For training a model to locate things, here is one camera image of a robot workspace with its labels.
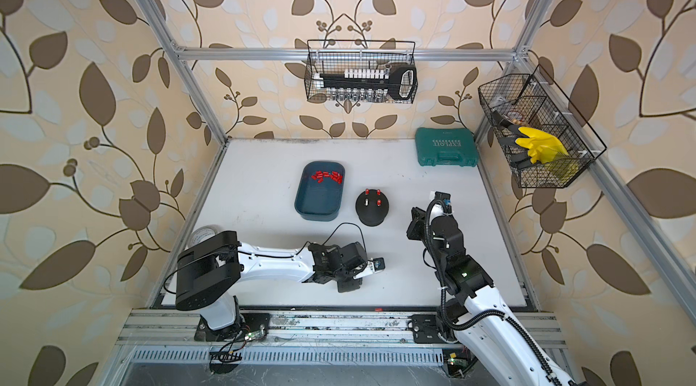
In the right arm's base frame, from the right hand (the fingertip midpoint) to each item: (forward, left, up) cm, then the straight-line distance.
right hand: (413, 210), depth 78 cm
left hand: (-11, +16, -16) cm, 26 cm away
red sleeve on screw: (+7, +9, -6) cm, 13 cm away
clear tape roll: (+3, +70, -15) cm, 71 cm away
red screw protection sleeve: (+12, +9, -7) cm, 16 cm away
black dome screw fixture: (+7, +11, -10) cm, 16 cm away
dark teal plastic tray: (+10, +30, -9) cm, 33 cm away
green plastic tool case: (+37, -22, -13) cm, 45 cm away
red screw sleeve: (+12, +13, -7) cm, 19 cm away
